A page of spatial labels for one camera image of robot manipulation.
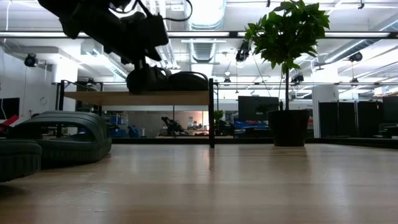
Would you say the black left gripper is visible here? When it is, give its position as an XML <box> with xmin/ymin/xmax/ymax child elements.
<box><xmin>104</xmin><ymin>14</ymin><xmax>170</xmax><ymax>73</ymax></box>

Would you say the rack with blue bins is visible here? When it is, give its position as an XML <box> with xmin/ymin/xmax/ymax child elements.
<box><xmin>108</xmin><ymin>113</ymin><xmax>129</xmax><ymax>138</ymax></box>

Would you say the small background plant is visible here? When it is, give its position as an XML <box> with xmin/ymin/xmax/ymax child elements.
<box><xmin>213</xmin><ymin>109</ymin><xmax>225</xmax><ymax>125</ymax></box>

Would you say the black background monitor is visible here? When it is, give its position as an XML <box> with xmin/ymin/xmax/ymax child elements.
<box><xmin>238</xmin><ymin>95</ymin><xmax>280</xmax><ymax>123</ymax></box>

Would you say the red object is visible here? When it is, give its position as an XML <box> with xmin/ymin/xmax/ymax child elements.
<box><xmin>0</xmin><ymin>114</ymin><xmax>20</xmax><ymax>132</ymax></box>

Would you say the green plant in black pot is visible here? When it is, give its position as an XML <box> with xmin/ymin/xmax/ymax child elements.
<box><xmin>243</xmin><ymin>0</ymin><xmax>331</xmax><ymax>147</ymax></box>

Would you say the black room partition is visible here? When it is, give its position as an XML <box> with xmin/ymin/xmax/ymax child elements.
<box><xmin>318</xmin><ymin>100</ymin><xmax>384</xmax><ymax>138</ymax></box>

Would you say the wooden shelf with black frame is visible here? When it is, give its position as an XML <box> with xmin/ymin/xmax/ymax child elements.
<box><xmin>55</xmin><ymin>77</ymin><xmax>219</xmax><ymax>149</ymax></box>

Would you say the silver ceiling air duct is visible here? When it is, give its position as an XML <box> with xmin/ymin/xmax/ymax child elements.
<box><xmin>182</xmin><ymin>0</ymin><xmax>228</xmax><ymax>65</ymax></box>

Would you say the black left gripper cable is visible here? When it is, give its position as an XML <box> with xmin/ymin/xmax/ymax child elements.
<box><xmin>135</xmin><ymin>0</ymin><xmax>194</xmax><ymax>23</ymax></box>

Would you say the black ceiling-mounted camera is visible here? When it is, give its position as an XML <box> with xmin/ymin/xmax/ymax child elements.
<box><xmin>235</xmin><ymin>40</ymin><xmax>251</xmax><ymax>63</ymax></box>
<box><xmin>348</xmin><ymin>51</ymin><xmax>364</xmax><ymax>63</ymax></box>
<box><xmin>24</xmin><ymin>53</ymin><xmax>39</xmax><ymax>68</ymax></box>

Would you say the black wall screen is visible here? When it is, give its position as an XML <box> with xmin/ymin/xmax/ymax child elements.
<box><xmin>0</xmin><ymin>97</ymin><xmax>21</xmax><ymax>121</ymax></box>

